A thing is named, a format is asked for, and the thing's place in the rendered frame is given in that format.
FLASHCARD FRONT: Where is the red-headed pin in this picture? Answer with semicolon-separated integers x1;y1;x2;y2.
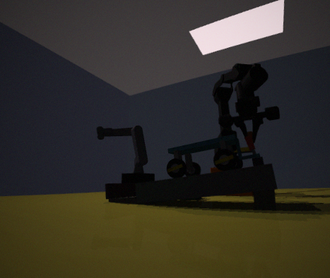
244;135;256;154

